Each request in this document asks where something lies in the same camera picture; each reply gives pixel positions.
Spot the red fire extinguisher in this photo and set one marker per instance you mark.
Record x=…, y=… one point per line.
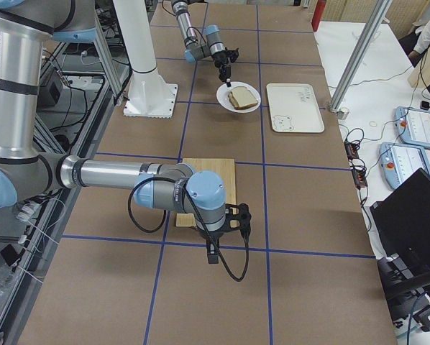
x=317, y=14

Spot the small metal can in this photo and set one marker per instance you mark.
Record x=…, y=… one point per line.
x=343, y=113

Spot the cream bear serving tray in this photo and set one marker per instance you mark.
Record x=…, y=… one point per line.
x=294, y=108

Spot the black orange usb hub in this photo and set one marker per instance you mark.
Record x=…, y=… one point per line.
x=357, y=165

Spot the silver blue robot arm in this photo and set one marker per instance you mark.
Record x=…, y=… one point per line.
x=197, y=39
x=26, y=172

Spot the bread slice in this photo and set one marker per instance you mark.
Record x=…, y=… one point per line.
x=242, y=98

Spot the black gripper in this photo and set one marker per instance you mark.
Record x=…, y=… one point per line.
x=213, y=236
x=221, y=60

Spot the blue teach pendant far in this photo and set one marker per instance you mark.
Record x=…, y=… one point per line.
x=413, y=125

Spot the white round plate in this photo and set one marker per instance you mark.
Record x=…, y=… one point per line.
x=222, y=97

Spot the black laptop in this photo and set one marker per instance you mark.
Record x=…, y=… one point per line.
x=403, y=218

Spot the blue teach pendant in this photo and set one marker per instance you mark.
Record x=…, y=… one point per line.
x=413, y=125
x=400, y=161

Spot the blue teach pendant near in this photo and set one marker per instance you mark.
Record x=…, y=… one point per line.
x=400, y=161

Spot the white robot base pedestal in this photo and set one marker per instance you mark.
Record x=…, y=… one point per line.
x=148, y=95

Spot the wooden cutting board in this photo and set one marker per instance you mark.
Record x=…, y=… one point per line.
x=215, y=172

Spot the aluminium camera post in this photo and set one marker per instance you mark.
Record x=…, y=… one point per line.
x=370, y=28

